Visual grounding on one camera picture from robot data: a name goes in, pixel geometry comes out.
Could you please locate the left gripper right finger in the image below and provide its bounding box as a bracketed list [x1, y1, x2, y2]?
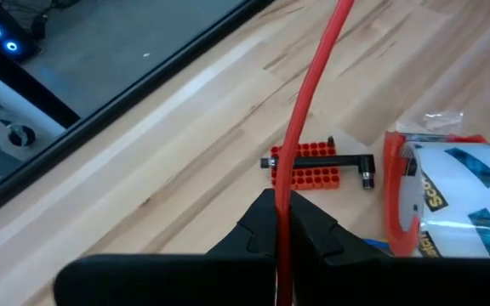
[289, 190, 490, 306]

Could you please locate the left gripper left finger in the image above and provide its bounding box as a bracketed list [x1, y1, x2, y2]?
[53, 188, 279, 306]

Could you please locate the red wire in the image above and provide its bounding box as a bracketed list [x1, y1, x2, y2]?
[275, 0, 356, 306]

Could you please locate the red bit holder block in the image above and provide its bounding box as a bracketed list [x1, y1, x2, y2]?
[269, 142, 342, 191]

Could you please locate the black L-shaped tool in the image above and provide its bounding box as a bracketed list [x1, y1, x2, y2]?
[259, 135, 377, 190]

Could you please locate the clear plastic scrap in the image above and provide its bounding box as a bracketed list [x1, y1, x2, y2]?
[391, 110, 466, 136]

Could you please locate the white pole with black stripe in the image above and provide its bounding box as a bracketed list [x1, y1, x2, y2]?
[0, 29, 80, 141]

